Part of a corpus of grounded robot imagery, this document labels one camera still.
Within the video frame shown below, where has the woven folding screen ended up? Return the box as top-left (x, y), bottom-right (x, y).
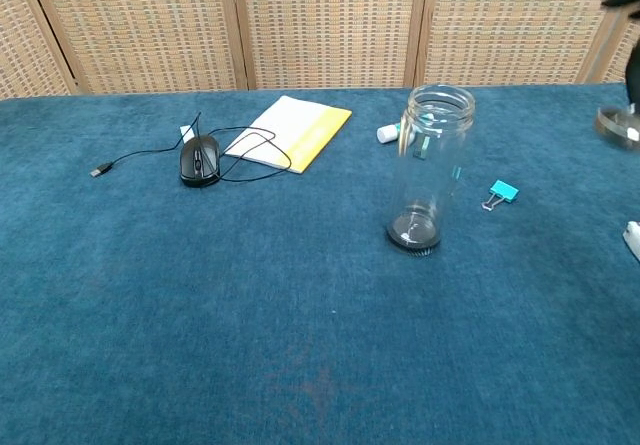
top-left (0, 0), bottom-right (640, 99)

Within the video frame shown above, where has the black mouse cable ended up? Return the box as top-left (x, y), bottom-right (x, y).
top-left (89, 111), bottom-right (292, 184)

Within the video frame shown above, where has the clear glass jar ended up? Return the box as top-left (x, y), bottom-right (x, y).
top-left (385, 83), bottom-right (476, 258)

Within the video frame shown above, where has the blue table mat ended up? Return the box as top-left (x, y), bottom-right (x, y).
top-left (0, 83), bottom-right (640, 445)

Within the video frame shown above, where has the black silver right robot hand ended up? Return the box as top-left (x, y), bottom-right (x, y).
top-left (602, 0), bottom-right (640, 126)

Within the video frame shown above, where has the pink white box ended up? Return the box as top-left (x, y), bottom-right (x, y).
top-left (621, 219), bottom-right (640, 265)

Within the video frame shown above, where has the black computer mouse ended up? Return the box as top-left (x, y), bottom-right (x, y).
top-left (179, 134), bottom-right (222, 189)

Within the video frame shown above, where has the teal binder clip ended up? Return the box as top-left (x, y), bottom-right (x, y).
top-left (481, 179), bottom-right (520, 212)

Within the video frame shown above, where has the white teal glue stick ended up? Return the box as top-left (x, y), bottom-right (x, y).
top-left (376, 117), bottom-right (416, 145)

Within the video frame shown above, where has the yellow white notebook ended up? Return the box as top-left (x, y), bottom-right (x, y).
top-left (223, 95), bottom-right (353, 175)

